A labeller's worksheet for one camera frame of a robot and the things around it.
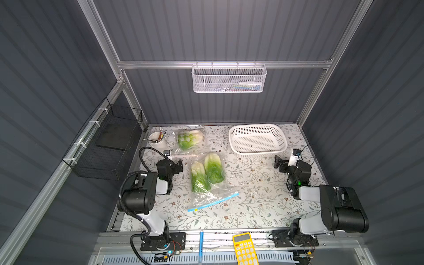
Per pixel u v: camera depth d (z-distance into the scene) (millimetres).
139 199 473
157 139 1022
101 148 723
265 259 699
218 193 882
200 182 818
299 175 702
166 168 744
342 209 448
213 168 870
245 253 705
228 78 1236
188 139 1016
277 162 844
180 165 909
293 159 805
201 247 717
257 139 1116
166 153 838
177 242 723
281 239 737
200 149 1075
